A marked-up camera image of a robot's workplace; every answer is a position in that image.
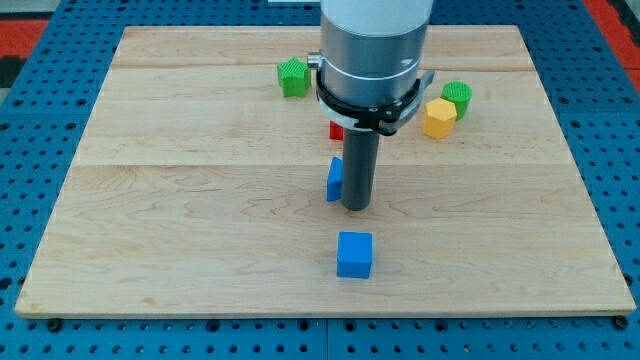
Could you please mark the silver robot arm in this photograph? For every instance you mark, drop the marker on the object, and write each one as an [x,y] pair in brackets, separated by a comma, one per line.
[371,49]

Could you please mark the blue triangular block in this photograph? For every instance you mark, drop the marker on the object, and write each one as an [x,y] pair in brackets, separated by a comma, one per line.
[334,180]

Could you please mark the red block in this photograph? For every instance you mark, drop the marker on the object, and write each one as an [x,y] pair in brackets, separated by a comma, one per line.
[336,132]

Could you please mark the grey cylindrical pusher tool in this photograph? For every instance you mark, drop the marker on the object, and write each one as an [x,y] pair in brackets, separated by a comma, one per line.
[360,150]

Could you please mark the blue cube block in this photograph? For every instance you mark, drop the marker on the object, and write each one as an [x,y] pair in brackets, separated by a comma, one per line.
[354,254]

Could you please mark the green star block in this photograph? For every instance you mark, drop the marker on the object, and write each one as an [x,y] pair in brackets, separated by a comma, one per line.
[294,78]

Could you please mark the wooden board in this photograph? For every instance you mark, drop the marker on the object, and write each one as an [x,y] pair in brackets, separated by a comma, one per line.
[198,191]

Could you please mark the yellow hexagon block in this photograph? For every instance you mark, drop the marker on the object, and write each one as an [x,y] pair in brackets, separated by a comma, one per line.
[439,118]

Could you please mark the green cylinder block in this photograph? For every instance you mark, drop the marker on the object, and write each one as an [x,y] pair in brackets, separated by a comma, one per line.
[460,94]

